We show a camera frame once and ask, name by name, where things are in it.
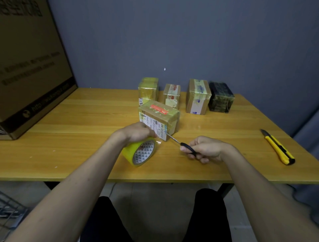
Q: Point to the person's left hand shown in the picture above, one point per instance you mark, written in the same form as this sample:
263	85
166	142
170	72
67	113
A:
137	132

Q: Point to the person's right hand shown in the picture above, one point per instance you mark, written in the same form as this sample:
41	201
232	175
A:
208	149

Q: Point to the yellow tape roll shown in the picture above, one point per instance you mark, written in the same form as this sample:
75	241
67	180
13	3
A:
129	150

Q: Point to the small carton yellow tape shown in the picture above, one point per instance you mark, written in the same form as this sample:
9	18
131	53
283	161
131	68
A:
148	89

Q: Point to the small carton red label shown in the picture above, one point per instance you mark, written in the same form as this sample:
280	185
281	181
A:
172	96

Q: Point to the brown box with white label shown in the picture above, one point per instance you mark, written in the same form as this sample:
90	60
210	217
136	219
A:
198	97

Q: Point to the black cardboard box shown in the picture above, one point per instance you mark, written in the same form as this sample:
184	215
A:
221	97

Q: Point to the person's right forearm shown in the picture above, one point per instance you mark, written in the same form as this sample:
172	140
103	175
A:
274	202

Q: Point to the person's left forearm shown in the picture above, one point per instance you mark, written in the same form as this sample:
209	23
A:
64	199

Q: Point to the person's black trousers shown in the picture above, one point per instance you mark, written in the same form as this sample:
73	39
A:
209	219

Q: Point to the black table leg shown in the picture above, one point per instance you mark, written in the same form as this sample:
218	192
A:
225	190
51	185

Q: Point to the yellow utility knife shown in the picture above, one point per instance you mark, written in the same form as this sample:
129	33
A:
279	147

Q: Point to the grey pleated curtain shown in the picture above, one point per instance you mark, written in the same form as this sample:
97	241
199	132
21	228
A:
309	159

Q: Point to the large flat brown carton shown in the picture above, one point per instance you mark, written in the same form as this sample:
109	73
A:
30	64

